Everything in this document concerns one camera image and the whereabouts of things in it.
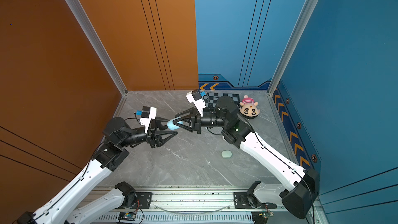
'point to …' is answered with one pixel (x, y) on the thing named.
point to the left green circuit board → (129, 216)
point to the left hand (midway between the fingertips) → (176, 128)
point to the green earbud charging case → (226, 154)
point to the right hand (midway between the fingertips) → (175, 121)
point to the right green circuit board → (266, 214)
